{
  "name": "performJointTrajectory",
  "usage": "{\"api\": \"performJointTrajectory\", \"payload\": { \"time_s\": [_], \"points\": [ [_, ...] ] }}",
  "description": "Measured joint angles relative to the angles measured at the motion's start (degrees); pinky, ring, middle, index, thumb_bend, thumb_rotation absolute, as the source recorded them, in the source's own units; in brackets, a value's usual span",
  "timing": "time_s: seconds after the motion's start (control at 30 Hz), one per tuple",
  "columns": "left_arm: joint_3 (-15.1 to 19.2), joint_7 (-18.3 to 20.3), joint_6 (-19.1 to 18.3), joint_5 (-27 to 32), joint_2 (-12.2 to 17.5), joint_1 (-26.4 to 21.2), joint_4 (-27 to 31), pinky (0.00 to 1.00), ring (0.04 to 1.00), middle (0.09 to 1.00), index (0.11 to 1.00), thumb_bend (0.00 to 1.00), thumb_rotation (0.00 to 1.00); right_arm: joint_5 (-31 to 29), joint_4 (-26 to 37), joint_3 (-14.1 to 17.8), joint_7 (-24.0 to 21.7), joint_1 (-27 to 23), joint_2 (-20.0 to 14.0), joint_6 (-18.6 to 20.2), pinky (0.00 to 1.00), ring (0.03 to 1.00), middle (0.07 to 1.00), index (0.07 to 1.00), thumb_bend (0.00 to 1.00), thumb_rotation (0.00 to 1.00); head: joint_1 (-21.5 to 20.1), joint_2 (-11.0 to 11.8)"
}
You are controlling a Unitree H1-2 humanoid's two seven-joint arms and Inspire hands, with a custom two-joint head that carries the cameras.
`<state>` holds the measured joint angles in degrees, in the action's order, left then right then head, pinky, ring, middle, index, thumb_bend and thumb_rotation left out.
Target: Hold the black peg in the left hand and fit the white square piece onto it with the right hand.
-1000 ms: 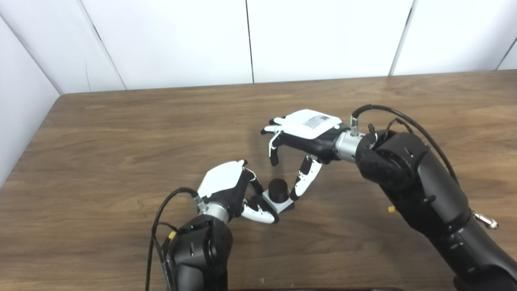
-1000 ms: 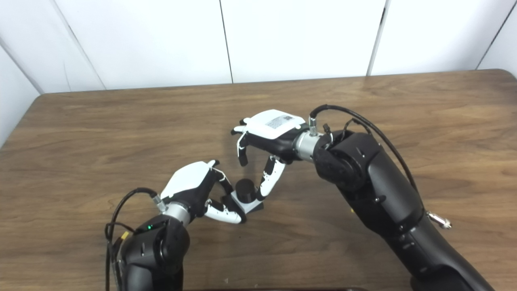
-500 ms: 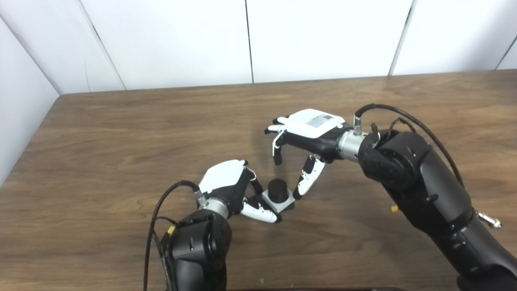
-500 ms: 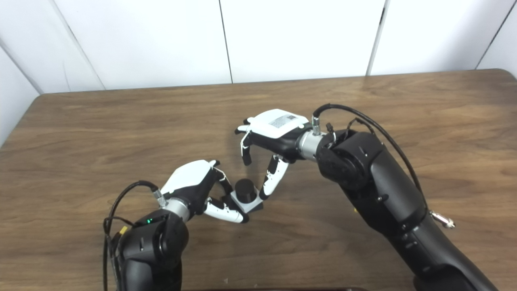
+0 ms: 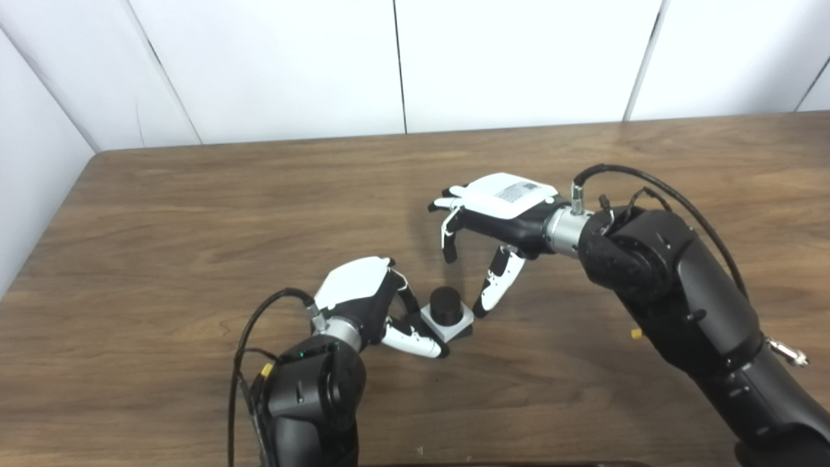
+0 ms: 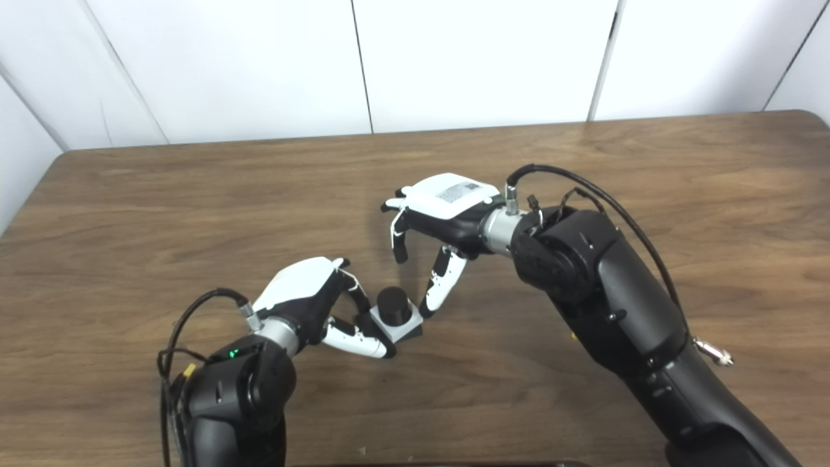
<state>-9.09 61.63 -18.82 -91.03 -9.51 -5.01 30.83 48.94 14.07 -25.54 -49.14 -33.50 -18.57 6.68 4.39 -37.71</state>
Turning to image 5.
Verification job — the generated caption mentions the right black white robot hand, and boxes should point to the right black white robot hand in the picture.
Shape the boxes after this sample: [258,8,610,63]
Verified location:
[427,172,562,320]

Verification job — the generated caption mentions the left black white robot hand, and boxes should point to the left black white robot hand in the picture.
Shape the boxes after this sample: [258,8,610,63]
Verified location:
[313,256,451,359]

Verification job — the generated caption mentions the white square piece with hole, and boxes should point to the white square piece with hole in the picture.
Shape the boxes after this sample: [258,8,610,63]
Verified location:
[420,300,475,341]

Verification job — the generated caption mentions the black peg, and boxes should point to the black peg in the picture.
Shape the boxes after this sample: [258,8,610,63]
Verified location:
[428,287,474,342]

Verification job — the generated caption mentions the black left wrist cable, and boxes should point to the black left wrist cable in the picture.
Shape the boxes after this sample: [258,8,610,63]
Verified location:
[227,287,318,467]

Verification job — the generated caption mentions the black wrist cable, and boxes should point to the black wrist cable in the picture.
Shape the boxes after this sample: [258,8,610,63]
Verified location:
[227,287,318,467]
[571,163,750,302]

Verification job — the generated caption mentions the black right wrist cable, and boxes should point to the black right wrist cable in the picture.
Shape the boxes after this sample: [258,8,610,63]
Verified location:
[571,163,750,302]

